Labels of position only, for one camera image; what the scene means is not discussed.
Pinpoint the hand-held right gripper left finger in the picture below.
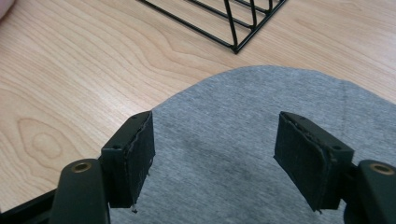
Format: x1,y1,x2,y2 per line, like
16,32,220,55
99,110,156,214

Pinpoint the grey knit hat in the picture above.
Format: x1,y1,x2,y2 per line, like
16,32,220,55
108,64,396,224

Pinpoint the black wire rack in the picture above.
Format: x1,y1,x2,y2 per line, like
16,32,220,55
136,0,289,55

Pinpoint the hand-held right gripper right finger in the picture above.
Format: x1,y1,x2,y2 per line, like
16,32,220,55
273,110,355,214

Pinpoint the pink knit hat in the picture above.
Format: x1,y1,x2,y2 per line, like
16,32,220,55
0,0,16,21

